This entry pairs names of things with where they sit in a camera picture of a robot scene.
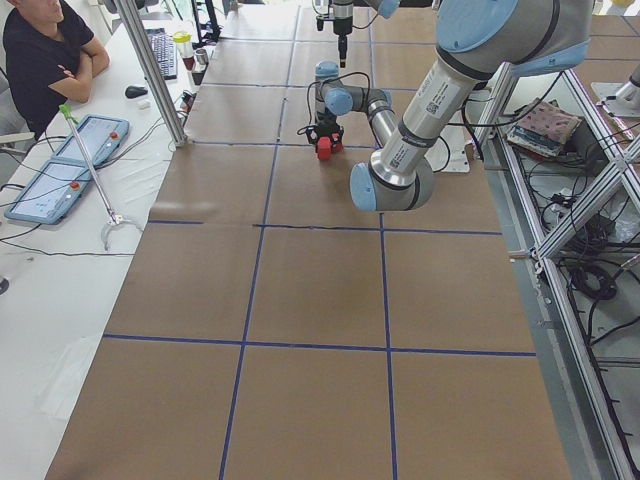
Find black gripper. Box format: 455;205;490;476
316;12;353;68
297;110;344;150

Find red block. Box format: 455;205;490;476
316;137;333;161
331;134;344;153

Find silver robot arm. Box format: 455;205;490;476
300;1;593;211
312;0;400;68

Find yellow lid cup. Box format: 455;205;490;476
172;30;194;61

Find black keyboard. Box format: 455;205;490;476
145;28;177;80

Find black computer mouse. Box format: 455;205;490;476
124;85;148;99

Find folded patterned cloth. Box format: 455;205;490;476
506;98;582;158

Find far teach pendant tablet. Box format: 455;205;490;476
52;115;130;167

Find teach pendant tablet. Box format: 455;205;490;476
4;160;91;225
52;115;130;167

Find grabber reach tool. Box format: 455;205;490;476
59;105;143;251

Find person in black shirt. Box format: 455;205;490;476
3;1;110;138

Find near teach pendant tablet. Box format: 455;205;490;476
4;160;91;225

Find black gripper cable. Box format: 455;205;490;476
305;71;375;124

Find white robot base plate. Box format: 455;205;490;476
425;126;470;174

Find aluminium frame post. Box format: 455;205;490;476
114;0;187;147

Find aluminium side frame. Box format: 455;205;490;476
469;60;639;479

